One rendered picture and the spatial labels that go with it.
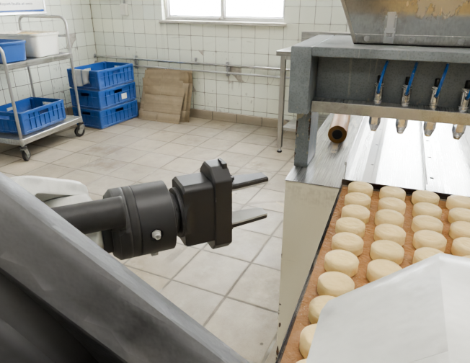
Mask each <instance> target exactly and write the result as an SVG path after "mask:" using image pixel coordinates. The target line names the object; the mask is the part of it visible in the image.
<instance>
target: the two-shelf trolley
mask: <svg viewBox="0 0 470 363"><path fill-rule="evenodd" d="M23 17H25V18H60V19H62V20H63V22H64V25H65V30H66V35H58V37H66V39H67V43H68V53H60V52H59V54H58V55H52V56H48V57H43V58H26V60H24V61H19V62H14V63H6V58H5V54H4V51H3V50H2V48H1V47H0V53H1V58H2V61H3V64H0V71H5V75H6V81H7V84H8V88H9V94H10V98H11V101H12V108H13V111H14V117H15V121H16V125H17V131H18V134H19V135H14V134H7V133H0V143H6V144H12V145H20V147H19V148H20V149H21V150H19V151H20V152H21V154H22V158H23V159H24V160H25V161H29V160H30V157H31V153H30V150H29V149H27V148H26V147H27V146H25V145H26V144H28V143H31V142H33V141H35V140H38V139H40V138H43V137H45V136H47V135H50V134H53V133H55V132H58V131H59V130H62V129H65V128H67V127H70V126H72V125H75V124H77V123H78V124H79V125H77V127H76V129H75V131H74V132H75V135H77V136H79V137H80V136H82V135H83V134H84V126H85V125H84V122H83V121H82V116H81V110H80V104H79V95H78V91H77V85H76V77H75V71H74V62H73V54H72V52H71V43H70V39H69V37H70V36H69V33H68V25H67V21H66V20H65V18H64V17H62V16H60V15H21V16H19V19H18V24H19V30H22V24H21V19H22V18H23ZM65 59H70V62H71V71H72V76H73V81H74V90H75V95H76V103H77V108H78V113H79V116H72V115H66V119H64V120H63V121H60V122H57V123H56V124H53V125H50V126H48V127H45V128H43V129H41V130H38V131H35V132H33V133H30V134H28V135H22V132H21V128H20V125H19V118H18V115H17V108H16V105H15V101H14V95H13V91H12V85H11V81H10V77H9V71H10V70H14V69H18V68H25V67H27V70H28V74H29V78H30V85H31V89H32V95H33V97H35V90H34V86H33V82H32V74H31V70H30V66H36V65H40V64H44V63H50V62H54V61H61V60H65Z"/></svg>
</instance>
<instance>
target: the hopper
mask: <svg viewBox="0 0 470 363"><path fill-rule="evenodd" d="M340 1H341V3H342V8H343V10H344V13H345V17H346V20H347V24H348V27H349V30H350V35H351V38H352V42H353V43H354V44H361V45H401V46H421V47H442V48H470V0H340Z"/></svg>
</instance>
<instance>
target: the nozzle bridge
mask: <svg viewBox="0 0 470 363"><path fill-rule="evenodd" d="M386 60H389V63H388V65H387V68H386V71H385V74H384V78H383V83H384V89H383V99H382V103H381V104H374V103H373V94H374V88H375V83H376V82H377V78H378V75H381V73H382V70H383V67H384V65H385V62H386ZM415 61H419V63H418V65H417V69H416V71H415V74H414V78H413V80H412V94H411V99H410V101H409V106H408V107H403V106H401V105H400V102H401V96H402V88H403V85H404V84H405V79H406V77H407V76H411V74H412V71H413V68H414V65H415ZM446 63H450V64H449V67H448V71H447V73H446V75H445V79H444V82H443V85H442V89H441V90H442V91H441V95H440V101H439V103H438V108H437V109H430V108H429V107H428V105H429V101H430V94H431V90H432V87H433V86H434V83H435V79H436V78H440V79H441V78H442V75H443V72H444V69H445V65H446ZM466 80H470V48H442V47H421V46H401V45H361V44H354V43H353V41H352V38H351V36H349V35H335V36H334V35H317V36H315V37H312V38H309V39H307V40H304V41H303V42H300V43H298V44H295V45H292V46H291V66H290V81H289V95H288V112H289V113H296V114H297V117H296V139H295V152H294V164H293V165H294V166H302V167H307V166H308V165H309V163H310V162H311V160H312V158H313V157H314V155H315V153H316V136H317V127H318V118H319V112H325V113H333V114H341V115H357V116H365V117H380V118H389V119H397V120H412V121H420V122H436V123H445V124H453V125H468V126H470V104H469V109H468V110H467V111H465V112H464V111H459V110H458V106H459V101H460V98H461V92H462V89H463V88H464V87H465V83H466Z"/></svg>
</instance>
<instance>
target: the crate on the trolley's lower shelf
mask: <svg viewBox="0 0 470 363"><path fill-rule="evenodd" d="M43 102H52V103H50V104H43ZM15 105H16V108H17V115H18V118H19V125H20V128H21V132H22V135H28V134H30V133H33V132H35V131H38V130H41V129H43V128H45V127H48V126H50V125H53V124H56V123H57V122H60V121H63V120H64V119H66V113H65V108H64V103H63V99H51V98H42V97H28V98H26V99H21V100H18V101H16V102H15ZM9 107H12V103H8V104H4V105H1V106H0V133H7V134H14V135H19V134H18V131H17V125H16V121H15V117H14V111H13V110H9V111H7V110H6V109H7V108H9Z"/></svg>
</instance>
